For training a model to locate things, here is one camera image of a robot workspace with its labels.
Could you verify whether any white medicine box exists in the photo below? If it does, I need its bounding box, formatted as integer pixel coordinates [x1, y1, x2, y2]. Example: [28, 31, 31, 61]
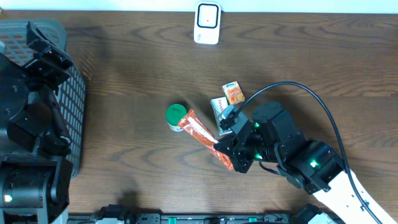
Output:
[210, 96, 231, 136]

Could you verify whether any orange snack bar wrapper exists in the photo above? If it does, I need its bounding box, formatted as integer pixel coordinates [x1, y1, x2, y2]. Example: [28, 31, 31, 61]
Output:
[178, 109, 234, 171]

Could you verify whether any orange tissue pack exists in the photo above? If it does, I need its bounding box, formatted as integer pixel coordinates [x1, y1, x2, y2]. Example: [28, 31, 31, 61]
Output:
[222, 81, 245, 105]

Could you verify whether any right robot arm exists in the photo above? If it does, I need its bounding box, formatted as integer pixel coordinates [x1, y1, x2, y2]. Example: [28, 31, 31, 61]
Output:
[215, 101, 394, 223]

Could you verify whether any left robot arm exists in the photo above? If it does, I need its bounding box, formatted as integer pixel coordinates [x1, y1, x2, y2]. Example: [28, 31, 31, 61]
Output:
[1, 21, 73, 223]

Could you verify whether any white barcode scanner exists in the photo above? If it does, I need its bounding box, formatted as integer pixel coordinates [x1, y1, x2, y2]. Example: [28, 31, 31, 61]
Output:
[193, 1, 221, 45]

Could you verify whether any dark grey plastic basket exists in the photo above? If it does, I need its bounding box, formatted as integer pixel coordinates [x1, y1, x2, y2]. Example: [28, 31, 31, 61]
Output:
[1, 19, 86, 179]

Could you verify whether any green lid jar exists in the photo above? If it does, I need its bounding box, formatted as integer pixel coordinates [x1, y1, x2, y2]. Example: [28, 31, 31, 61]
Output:
[165, 104, 187, 132]

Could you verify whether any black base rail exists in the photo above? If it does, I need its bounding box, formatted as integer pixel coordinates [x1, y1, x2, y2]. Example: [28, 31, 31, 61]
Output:
[65, 204, 343, 224]

